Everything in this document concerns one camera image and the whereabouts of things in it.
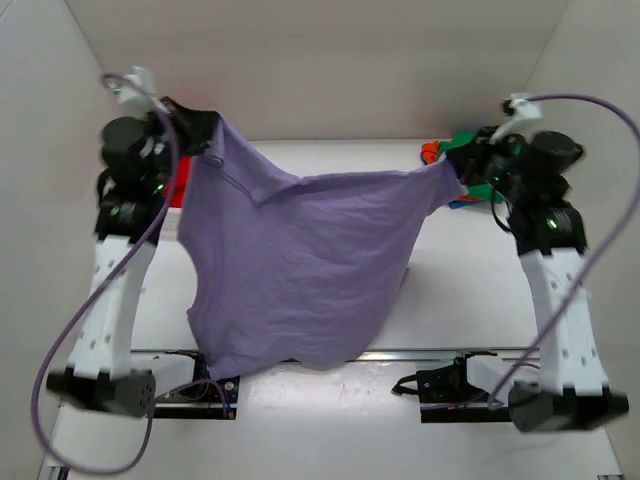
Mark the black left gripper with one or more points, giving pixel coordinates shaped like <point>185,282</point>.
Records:
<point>204,122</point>

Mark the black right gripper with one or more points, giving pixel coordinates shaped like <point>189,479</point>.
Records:
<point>467,159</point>

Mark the purple t shirt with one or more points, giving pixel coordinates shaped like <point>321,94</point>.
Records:
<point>297,268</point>

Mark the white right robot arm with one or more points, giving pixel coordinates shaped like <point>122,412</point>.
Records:
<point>572,391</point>

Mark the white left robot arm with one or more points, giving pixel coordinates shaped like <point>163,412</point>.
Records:
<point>141,158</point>

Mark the green folded t shirt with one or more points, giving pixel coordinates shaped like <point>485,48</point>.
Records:
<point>479,190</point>

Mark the red t shirt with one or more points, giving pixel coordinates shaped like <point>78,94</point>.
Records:
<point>181,178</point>

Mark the blue folded t shirt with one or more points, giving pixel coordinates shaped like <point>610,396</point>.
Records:
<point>465,201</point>

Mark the orange folded t shirt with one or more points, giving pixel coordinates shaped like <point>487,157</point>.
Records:
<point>431,151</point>

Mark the white plastic basket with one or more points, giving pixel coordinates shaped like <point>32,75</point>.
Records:
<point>170,224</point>

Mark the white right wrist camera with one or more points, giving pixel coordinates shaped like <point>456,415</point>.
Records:
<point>520,109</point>

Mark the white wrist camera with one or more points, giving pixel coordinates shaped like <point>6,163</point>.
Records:
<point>520,109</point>
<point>135,92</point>

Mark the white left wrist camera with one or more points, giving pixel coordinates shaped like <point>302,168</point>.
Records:
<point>135,92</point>

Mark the aluminium table edge rail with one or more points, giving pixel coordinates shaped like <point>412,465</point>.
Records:
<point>426,355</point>

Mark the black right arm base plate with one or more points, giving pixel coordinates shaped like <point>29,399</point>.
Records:
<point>445,395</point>

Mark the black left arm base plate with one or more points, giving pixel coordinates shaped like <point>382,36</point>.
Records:
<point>203,401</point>

